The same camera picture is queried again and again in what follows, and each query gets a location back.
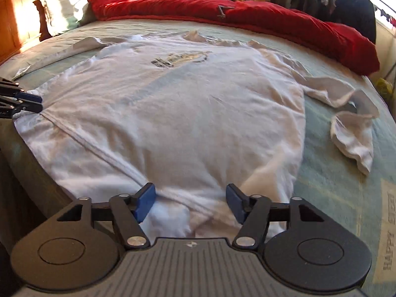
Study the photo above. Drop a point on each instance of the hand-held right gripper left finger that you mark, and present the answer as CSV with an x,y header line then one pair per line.
x,y
145,200

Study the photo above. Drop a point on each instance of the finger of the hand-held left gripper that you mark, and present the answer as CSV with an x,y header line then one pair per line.
x,y
29,98
29,108

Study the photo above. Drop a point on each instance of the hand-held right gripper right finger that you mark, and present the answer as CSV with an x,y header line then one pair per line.
x,y
235,203

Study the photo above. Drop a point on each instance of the white printed t-shirt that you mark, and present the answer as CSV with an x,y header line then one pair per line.
x,y
185,114

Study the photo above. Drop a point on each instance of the wooden headboard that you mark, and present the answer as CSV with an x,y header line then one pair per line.
x,y
18,12

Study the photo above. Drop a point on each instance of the pillow with pale towel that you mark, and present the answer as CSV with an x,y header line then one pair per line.
x,y
58,9

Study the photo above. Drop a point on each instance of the bed with green plaid blanket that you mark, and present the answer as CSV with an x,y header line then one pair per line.
x,y
340,191

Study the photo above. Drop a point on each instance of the red quilt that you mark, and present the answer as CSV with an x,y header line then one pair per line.
x,y
263,18

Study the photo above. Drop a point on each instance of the yellow bag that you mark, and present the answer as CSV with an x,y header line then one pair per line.
x,y
385,86

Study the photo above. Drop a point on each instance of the small socks on rack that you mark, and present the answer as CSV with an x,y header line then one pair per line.
x,y
386,15

